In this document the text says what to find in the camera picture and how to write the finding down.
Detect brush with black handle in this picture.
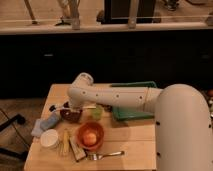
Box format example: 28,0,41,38
49,105,96,112

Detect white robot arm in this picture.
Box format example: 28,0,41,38
67,72,213,171

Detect dark purple bowl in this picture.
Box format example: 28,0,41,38
60,109,81,123

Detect orange plastic bowl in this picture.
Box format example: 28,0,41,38
75,121,104,151

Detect orange ball in bowl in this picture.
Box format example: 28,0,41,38
83,132,97,146

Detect blue cloth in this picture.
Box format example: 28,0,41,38
31,112,61,137

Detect white round cup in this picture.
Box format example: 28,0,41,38
40,129,59,148

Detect yellow sticks bundle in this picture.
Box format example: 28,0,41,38
60,129,69,156

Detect black chair base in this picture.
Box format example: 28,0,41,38
0,108,30,161

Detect small tan box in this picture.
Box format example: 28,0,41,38
69,137,86,162

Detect green plastic tray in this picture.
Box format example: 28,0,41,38
111,81,157,121

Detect silver metal fork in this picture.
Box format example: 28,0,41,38
87,151,125,161

